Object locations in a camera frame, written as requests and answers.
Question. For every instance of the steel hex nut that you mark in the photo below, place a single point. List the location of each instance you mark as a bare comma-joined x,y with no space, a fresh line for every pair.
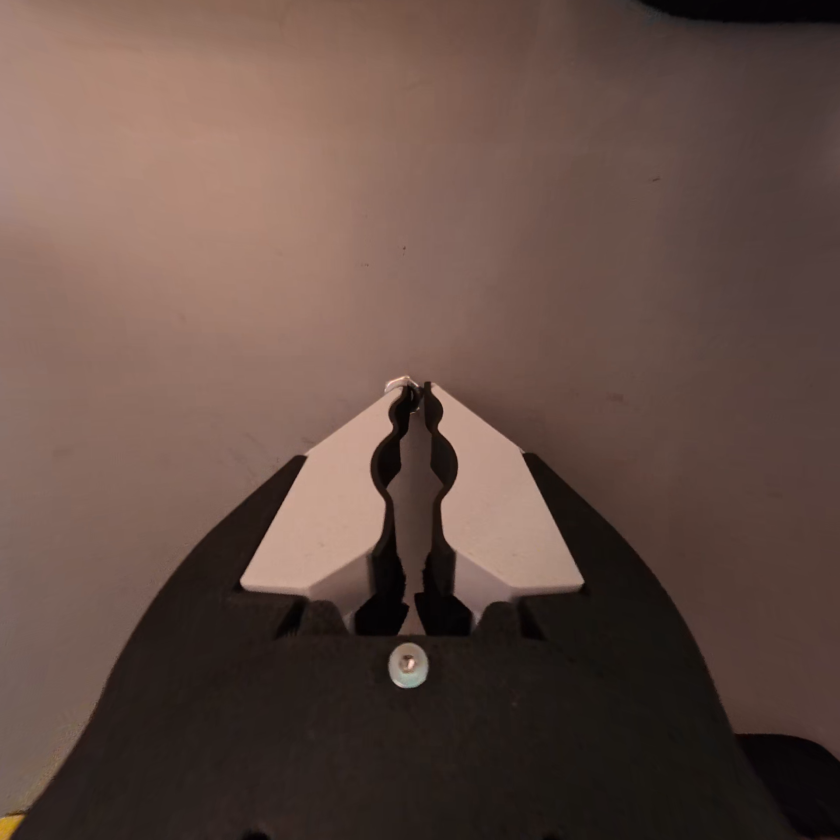
399,382

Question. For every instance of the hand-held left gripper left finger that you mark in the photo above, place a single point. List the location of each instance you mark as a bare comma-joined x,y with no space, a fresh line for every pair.
315,525

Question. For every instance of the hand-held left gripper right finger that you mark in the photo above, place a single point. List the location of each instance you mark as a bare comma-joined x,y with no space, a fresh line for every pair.
512,525

